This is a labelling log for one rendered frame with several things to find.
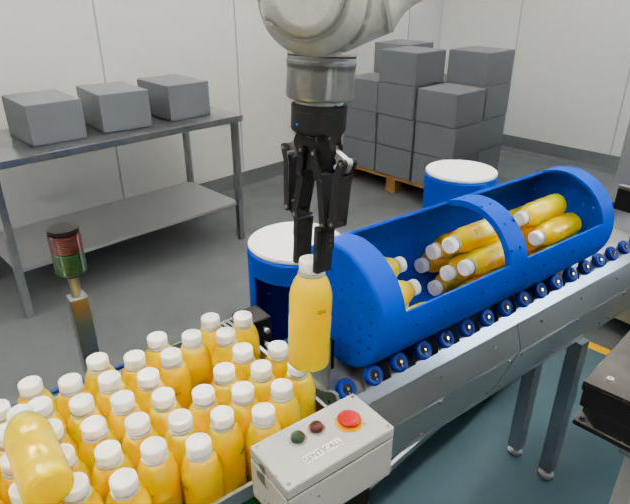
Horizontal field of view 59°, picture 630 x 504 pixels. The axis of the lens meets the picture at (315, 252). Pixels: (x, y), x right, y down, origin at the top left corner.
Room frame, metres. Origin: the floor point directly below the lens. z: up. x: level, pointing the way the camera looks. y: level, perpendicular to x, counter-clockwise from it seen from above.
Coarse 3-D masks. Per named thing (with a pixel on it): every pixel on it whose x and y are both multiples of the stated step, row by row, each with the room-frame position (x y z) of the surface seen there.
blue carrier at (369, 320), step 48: (480, 192) 1.38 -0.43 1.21; (528, 192) 1.64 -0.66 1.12; (576, 192) 1.52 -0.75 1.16; (336, 240) 1.05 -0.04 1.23; (384, 240) 1.28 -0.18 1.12; (432, 240) 1.39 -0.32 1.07; (576, 240) 1.31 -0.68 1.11; (336, 288) 1.02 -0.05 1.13; (384, 288) 0.94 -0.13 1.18; (480, 288) 1.08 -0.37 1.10; (336, 336) 1.02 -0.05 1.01; (384, 336) 0.91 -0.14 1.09
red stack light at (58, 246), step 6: (78, 234) 1.05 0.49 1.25; (48, 240) 1.03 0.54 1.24; (54, 240) 1.02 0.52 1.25; (60, 240) 1.02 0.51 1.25; (66, 240) 1.02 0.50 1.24; (72, 240) 1.03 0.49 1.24; (78, 240) 1.04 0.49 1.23; (54, 246) 1.02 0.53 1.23; (60, 246) 1.02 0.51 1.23; (66, 246) 1.02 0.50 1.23; (72, 246) 1.03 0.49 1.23; (78, 246) 1.04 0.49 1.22; (54, 252) 1.02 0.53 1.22; (60, 252) 1.02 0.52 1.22; (66, 252) 1.02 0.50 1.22; (72, 252) 1.03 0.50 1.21
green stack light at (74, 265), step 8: (56, 256) 1.02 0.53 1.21; (64, 256) 1.02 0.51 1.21; (72, 256) 1.03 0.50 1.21; (80, 256) 1.04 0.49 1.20; (56, 264) 1.02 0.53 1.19; (64, 264) 1.02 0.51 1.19; (72, 264) 1.02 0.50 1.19; (80, 264) 1.04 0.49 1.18; (56, 272) 1.02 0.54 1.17; (64, 272) 1.02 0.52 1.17; (72, 272) 1.02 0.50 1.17; (80, 272) 1.03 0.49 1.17
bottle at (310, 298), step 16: (304, 288) 0.71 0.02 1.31; (320, 288) 0.71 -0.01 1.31; (304, 304) 0.70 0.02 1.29; (320, 304) 0.70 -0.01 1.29; (288, 320) 0.73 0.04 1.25; (304, 320) 0.70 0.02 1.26; (320, 320) 0.70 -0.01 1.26; (288, 336) 0.72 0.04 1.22; (304, 336) 0.70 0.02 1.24; (320, 336) 0.70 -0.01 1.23; (288, 352) 0.72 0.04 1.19; (304, 352) 0.70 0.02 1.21; (320, 352) 0.70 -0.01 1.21; (304, 368) 0.69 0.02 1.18; (320, 368) 0.70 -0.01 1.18
